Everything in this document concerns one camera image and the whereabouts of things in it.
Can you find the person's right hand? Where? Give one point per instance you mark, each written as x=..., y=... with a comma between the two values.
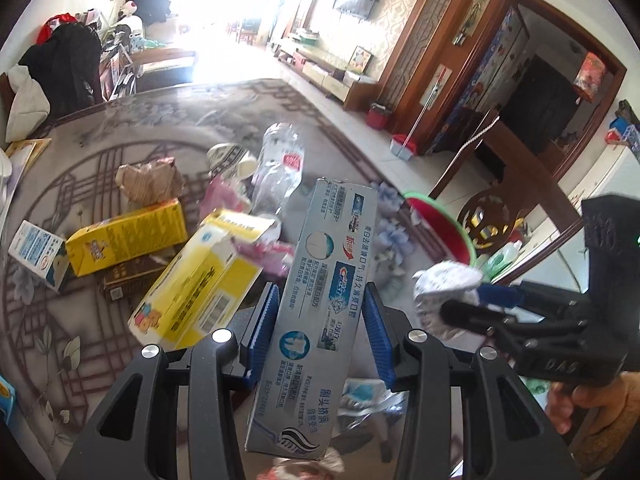
x=595, y=400

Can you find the wooden lattice partition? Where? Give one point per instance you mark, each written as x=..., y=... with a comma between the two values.
x=430, y=35

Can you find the white yellow carton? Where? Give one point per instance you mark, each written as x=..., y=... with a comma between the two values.
x=200, y=285

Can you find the clear plastic bottle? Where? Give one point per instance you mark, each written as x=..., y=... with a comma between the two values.
x=277, y=170

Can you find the wall television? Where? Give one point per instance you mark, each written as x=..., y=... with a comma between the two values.
x=355, y=2

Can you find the pink white wrapper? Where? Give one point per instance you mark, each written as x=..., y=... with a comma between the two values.
x=267, y=257

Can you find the black clothes pile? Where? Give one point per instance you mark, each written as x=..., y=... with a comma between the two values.
x=150, y=7

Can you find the crumpled brown paper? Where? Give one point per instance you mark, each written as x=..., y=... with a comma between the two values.
x=150, y=180

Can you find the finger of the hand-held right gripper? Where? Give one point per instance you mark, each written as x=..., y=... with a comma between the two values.
x=500, y=295
x=470, y=316

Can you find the white ribbed strip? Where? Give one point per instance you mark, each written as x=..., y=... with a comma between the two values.
x=472, y=142

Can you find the red hanging bag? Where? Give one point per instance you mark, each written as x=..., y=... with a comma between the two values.
x=590, y=77

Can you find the wooden bench sofa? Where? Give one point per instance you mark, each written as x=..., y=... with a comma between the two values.
x=165, y=62

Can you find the green white bottle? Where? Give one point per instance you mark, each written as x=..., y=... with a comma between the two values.
x=502, y=260

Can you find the red bin with green rim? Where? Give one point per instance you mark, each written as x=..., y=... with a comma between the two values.
x=440, y=230

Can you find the brown box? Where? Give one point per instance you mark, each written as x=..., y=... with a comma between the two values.
x=125, y=280

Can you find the yellow box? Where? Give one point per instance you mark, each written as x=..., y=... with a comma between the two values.
x=125, y=240

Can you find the red bucket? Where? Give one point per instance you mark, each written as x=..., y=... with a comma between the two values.
x=379, y=116

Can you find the white pillow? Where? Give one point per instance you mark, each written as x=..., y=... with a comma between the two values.
x=27, y=105

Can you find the white cabinet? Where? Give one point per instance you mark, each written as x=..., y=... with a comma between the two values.
x=600, y=180

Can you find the paper cup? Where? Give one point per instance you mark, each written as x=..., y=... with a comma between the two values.
x=232, y=160

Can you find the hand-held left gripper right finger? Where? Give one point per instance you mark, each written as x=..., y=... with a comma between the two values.
x=377, y=335

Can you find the grey blue toothpaste box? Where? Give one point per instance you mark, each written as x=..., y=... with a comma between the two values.
x=320, y=310

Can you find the blue patterned curtain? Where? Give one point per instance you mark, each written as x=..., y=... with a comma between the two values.
x=495, y=75

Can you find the black jacket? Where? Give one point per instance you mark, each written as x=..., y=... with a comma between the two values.
x=65, y=70

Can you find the small white blue box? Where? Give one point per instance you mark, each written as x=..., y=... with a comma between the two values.
x=37, y=255

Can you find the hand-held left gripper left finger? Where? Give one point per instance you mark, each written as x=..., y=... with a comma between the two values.
x=262, y=330

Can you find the carved wooden chair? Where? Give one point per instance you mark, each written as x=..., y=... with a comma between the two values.
x=530, y=180

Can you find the grey patterned tablecloth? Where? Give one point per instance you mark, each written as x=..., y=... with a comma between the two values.
x=150, y=115

